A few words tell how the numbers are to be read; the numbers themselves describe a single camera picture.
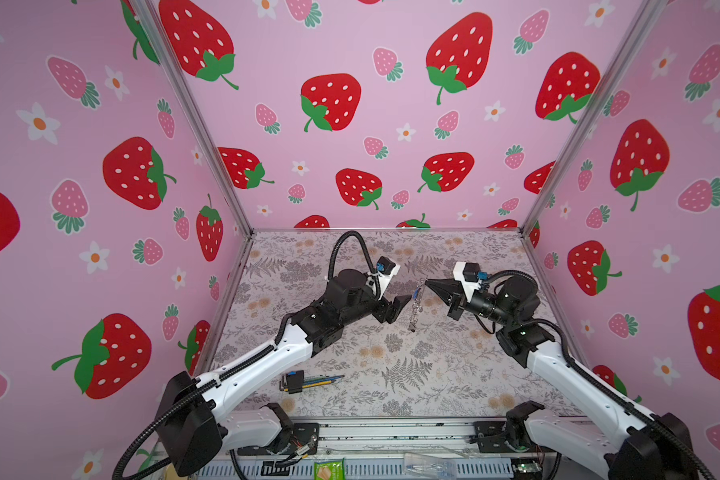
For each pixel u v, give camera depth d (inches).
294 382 32.3
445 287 26.0
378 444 28.8
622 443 15.8
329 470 27.1
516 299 21.9
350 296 21.5
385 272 24.2
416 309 27.6
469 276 22.7
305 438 28.8
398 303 25.1
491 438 28.6
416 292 27.8
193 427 15.1
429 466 27.2
